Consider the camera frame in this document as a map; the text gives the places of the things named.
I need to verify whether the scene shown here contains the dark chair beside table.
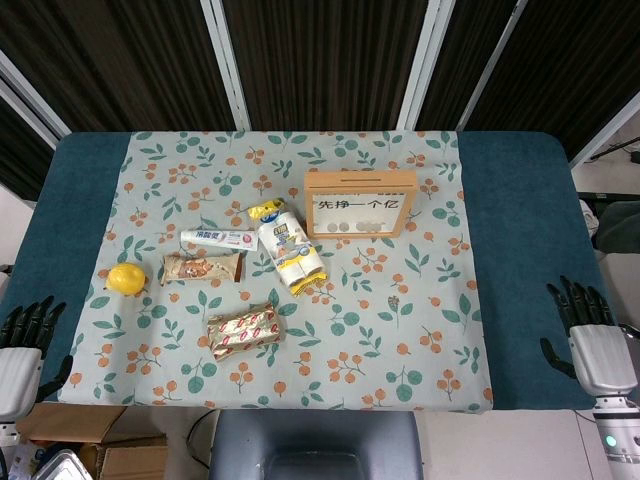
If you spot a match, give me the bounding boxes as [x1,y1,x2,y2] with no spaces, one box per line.
[574,189,640,254]

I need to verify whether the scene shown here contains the white toothpaste tube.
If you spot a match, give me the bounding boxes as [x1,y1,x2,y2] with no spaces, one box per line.
[179,228,260,252]

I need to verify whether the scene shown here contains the metal tray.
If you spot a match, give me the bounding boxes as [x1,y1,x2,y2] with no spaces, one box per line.
[28,449,87,480]

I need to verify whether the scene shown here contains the teal table cover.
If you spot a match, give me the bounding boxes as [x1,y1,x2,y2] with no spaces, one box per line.
[0,130,621,411]

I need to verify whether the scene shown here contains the brown cardboard box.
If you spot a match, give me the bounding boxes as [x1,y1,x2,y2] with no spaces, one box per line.
[79,434,169,480]

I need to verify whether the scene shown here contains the brown snack bar wrapper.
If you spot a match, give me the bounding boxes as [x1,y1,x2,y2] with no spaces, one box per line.
[160,251,248,286]

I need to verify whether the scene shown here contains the wooden coin bank frame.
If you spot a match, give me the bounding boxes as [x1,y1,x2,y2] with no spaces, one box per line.
[303,170,419,240]

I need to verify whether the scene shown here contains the flat brown cardboard sheet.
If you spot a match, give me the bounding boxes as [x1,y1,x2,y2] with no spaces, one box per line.
[14,403,129,445]

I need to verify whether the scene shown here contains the black and silver right hand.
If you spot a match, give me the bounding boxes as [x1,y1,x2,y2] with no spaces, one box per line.
[539,274,640,400]

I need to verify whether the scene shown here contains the gold red snack packet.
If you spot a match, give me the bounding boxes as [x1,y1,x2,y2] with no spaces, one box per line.
[206,301,284,364]

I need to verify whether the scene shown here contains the floral leaf print tablecloth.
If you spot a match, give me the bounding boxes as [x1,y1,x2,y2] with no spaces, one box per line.
[57,130,496,415]

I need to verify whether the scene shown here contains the dark partition panel white frame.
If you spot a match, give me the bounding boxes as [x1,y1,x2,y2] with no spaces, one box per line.
[417,0,640,169]
[0,0,251,136]
[0,49,71,189]
[209,0,451,132]

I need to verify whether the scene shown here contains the black floor cable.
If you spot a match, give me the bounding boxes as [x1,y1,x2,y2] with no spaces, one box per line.
[589,141,640,162]

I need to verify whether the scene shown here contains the black and silver left hand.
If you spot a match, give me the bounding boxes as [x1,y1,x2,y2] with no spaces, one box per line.
[0,294,74,424]

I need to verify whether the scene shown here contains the yellow lemon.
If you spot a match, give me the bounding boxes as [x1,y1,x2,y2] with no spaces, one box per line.
[105,262,150,297]

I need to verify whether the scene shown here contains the yellow white tissue roll pack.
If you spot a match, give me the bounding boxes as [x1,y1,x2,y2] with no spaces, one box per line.
[248,197,330,299]

